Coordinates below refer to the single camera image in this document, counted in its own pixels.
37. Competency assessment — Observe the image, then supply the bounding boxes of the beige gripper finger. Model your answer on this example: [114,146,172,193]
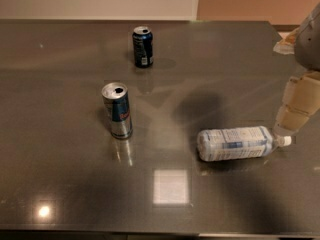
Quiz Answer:
[274,71,320,136]
[273,28,299,55]

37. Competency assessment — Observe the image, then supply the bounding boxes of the clear blue-label plastic bottle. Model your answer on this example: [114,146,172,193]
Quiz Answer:
[197,126,292,162]

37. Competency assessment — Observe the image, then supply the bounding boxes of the dark blue soda can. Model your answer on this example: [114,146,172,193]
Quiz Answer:
[132,26,153,68]

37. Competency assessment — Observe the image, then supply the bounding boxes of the silver blue redbull can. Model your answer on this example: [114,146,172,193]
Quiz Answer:
[101,82,133,139]

